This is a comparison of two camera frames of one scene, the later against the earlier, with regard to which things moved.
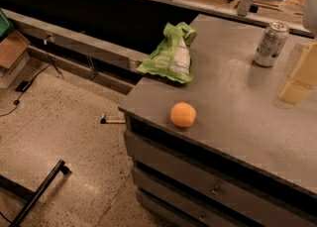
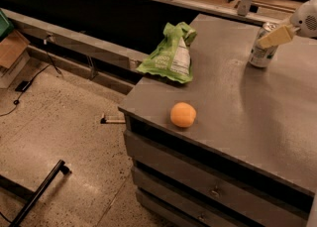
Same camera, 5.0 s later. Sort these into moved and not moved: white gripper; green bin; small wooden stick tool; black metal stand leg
Moved: white gripper
Not moved: black metal stand leg; green bin; small wooden stick tool
